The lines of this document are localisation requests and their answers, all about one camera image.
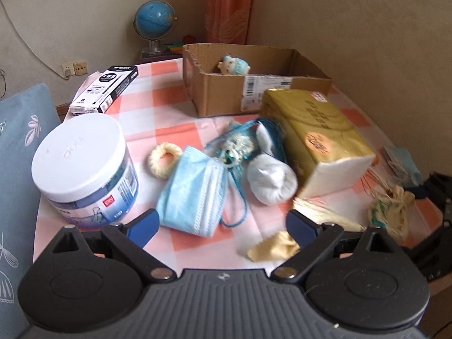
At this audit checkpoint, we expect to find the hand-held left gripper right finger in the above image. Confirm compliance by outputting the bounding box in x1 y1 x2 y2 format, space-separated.
285 209 394 285

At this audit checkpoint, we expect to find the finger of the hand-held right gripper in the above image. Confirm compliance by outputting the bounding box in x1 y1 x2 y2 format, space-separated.
411 172 452 220
406 219 452 283

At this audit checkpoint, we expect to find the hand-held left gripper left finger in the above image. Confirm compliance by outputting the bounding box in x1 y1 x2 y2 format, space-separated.
52 209 177 284

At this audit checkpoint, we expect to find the white sock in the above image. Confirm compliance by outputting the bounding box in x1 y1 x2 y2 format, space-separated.
246 153 298 206

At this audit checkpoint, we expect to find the brown cardboard box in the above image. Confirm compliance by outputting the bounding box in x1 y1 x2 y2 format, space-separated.
182 43 333 118

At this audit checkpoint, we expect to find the yellow cloth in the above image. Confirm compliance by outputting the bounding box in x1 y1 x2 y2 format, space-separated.
247 231 301 262

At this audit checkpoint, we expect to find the packaged blue face mask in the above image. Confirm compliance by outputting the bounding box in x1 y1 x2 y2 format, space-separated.
383 145 423 186

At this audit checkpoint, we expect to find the cream fluffy scrunchie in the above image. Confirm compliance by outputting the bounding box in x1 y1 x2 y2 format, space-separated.
147 142 183 180

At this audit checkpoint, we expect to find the yellow tissue pack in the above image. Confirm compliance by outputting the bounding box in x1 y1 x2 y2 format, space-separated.
259 88 377 199

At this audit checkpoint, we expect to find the white round plastic jar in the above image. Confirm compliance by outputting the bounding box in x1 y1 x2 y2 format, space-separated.
31 114 139 229

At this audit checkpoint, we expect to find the blue embroidered pillow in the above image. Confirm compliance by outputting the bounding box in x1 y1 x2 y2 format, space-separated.
0 84 62 339

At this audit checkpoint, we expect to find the black and white pen box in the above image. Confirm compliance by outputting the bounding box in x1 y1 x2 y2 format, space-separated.
69 65 139 115

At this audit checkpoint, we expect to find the small light blue plush toy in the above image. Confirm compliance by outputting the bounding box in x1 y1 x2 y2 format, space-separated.
217 56 251 75

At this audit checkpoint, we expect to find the rainbow coloured toy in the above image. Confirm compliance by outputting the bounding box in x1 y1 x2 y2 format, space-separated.
166 35 198 52

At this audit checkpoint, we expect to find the blue desk globe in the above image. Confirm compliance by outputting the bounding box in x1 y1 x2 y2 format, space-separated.
133 0 178 53

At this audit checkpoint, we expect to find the pink patterned curtain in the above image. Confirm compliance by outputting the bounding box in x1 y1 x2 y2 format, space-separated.
206 0 254 45

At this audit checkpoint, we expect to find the cream drawstring sachet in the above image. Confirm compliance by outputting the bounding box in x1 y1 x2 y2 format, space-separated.
368 178 416 242

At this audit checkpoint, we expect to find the blue lanyard with charm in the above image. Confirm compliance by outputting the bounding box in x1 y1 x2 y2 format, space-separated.
207 120 258 227

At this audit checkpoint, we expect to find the white wall cable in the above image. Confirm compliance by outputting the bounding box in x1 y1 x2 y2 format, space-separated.
0 0 65 75

